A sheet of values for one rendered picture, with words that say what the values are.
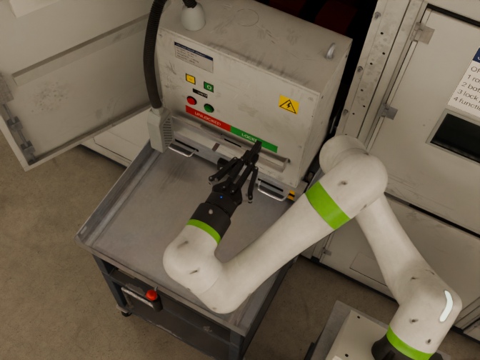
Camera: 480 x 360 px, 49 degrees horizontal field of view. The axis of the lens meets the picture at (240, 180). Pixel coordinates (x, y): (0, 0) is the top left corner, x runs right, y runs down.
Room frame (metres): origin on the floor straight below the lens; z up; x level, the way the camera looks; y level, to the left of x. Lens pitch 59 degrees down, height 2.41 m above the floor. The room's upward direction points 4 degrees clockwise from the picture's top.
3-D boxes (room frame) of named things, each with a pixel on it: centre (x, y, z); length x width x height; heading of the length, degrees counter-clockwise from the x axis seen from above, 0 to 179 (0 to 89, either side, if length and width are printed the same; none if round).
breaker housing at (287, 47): (1.21, -0.07, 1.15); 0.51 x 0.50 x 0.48; 155
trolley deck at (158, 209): (0.86, 0.09, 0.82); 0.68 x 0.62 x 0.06; 155
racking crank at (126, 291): (0.56, 0.30, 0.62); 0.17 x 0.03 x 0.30; 65
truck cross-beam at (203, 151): (0.99, 0.03, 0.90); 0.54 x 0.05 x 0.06; 65
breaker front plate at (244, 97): (0.97, 0.04, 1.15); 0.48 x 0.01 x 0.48; 65
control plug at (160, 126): (1.00, 0.26, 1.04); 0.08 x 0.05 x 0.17; 155
